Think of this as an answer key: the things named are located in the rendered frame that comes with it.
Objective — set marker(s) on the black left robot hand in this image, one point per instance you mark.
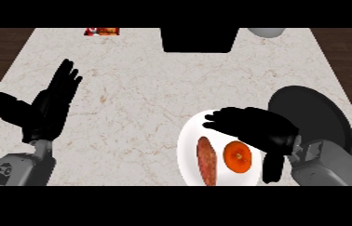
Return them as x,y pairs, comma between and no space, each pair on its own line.
51,104

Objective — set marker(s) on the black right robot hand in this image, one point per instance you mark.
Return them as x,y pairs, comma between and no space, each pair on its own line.
257,127

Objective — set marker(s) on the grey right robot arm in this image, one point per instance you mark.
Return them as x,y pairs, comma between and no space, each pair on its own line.
319,163

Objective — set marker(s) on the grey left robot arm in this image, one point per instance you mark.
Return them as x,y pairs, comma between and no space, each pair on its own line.
29,166

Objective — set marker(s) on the dark grey round pan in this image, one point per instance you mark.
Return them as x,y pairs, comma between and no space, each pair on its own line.
307,115

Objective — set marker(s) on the reddish sweet potato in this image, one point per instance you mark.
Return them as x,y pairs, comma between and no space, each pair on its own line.
208,161

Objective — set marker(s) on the white round plate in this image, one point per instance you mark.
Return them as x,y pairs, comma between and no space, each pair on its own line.
193,149

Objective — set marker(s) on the orange round fruit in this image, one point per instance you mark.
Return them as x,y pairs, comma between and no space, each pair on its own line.
237,156

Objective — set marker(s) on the red printed packet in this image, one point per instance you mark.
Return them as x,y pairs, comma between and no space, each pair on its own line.
101,31

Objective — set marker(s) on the pale grey round bowl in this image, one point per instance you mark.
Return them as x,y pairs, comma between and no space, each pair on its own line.
267,32

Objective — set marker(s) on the black boxy appliance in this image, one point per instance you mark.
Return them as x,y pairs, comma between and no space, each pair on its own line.
199,39

